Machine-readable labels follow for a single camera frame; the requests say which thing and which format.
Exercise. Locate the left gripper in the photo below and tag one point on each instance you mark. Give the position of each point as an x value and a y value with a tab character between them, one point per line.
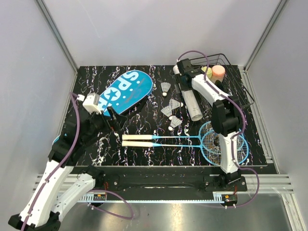
118	121

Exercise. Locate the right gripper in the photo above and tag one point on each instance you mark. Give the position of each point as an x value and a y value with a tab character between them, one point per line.
183	87

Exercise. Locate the white shuttlecock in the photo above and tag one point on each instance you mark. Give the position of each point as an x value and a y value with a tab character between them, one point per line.
167	111
174	104
165	86
174	123

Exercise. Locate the white shuttlecock tube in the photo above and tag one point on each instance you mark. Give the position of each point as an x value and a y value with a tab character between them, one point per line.
190	101

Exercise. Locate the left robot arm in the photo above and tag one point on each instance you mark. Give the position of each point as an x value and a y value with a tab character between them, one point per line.
46	209

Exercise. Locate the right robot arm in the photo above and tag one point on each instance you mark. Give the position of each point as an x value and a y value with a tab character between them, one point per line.
226	112

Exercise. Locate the blue badminton racket upper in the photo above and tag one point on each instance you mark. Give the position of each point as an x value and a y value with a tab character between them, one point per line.
205	137

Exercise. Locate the blue badminton racket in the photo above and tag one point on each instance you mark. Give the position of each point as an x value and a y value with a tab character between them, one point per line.
215	159
205	137

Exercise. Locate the blue badminton racket lower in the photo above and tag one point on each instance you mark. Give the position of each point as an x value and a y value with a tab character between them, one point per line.
215	159

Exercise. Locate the yellow-green cup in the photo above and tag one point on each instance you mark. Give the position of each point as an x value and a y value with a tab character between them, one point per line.
208	71

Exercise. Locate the blue racket bag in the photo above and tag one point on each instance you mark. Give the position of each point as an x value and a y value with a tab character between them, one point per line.
126	92

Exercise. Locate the pink cup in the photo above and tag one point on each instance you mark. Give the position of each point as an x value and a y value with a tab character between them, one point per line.
218	73

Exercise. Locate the black bowl in basket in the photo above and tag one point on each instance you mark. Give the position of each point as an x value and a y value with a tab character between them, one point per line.
220	85

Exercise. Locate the black wire basket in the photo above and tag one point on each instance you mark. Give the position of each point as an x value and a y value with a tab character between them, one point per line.
232	81

